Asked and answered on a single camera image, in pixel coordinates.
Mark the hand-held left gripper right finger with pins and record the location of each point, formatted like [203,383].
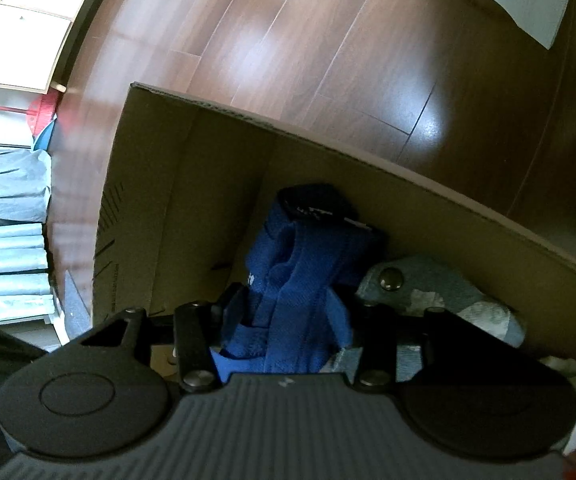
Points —
[380,345]

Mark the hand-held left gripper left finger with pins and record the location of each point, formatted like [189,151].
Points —
[193,345]

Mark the blue shopping bag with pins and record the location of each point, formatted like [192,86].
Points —
[298,280]

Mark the cardboard box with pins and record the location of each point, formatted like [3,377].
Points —
[193,200]

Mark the red bag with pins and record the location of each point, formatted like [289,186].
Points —
[43,112]

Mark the grey denim garment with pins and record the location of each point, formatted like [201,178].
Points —
[442,290]

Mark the white cloth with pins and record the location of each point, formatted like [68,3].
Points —
[575,380]

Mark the grey blue cloth pile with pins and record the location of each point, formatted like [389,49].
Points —
[8,240]

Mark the white drawer cabinet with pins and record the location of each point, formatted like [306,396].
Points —
[33,25]

